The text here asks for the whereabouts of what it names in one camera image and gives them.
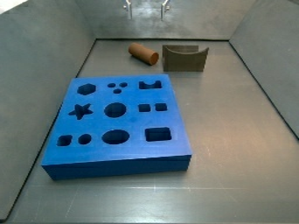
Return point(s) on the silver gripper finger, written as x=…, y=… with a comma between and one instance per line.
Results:
x=164, y=8
x=128, y=8

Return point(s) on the brown wooden cylinder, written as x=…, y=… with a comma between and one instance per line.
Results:
x=143, y=53

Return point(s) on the dark grey curved cradle block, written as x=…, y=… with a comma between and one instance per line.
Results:
x=183, y=58

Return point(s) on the blue foam shape-sorting block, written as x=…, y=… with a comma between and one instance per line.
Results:
x=119, y=127

